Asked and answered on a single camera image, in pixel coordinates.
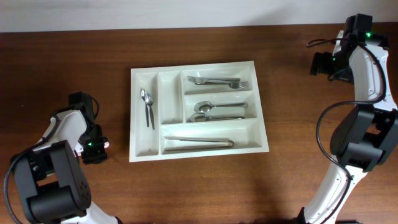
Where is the small teaspoon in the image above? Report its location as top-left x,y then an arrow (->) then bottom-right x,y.
140,88 -> 149,127
146,91 -> 155,130

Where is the steel fork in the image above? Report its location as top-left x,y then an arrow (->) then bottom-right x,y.
187,76 -> 241,85
205,81 -> 249,89

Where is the steel tablespoon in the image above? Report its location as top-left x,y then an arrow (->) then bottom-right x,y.
193,101 -> 248,113
188,113 -> 245,123

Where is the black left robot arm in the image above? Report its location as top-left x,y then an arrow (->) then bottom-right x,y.
3,91 -> 121,224

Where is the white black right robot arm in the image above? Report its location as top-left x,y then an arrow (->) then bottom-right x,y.
294,14 -> 397,223

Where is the white plastic cutlery tray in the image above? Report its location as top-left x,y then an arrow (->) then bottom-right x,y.
129,61 -> 269,162

